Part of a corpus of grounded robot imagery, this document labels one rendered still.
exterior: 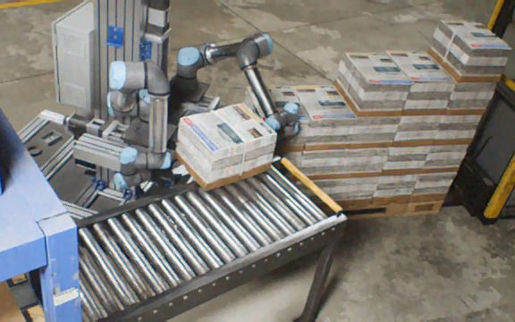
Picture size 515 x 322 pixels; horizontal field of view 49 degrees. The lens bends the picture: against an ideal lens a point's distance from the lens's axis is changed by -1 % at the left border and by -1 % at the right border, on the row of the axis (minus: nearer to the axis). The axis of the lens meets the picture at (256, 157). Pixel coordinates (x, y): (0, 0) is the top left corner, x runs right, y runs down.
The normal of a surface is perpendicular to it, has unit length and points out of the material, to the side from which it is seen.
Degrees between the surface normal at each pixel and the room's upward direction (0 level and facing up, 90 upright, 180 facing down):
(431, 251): 0
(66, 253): 90
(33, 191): 0
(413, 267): 0
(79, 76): 90
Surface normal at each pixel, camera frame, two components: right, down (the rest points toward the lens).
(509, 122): -0.95, 0.04
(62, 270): 0.59, 0.55
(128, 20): -0.27, 0.54
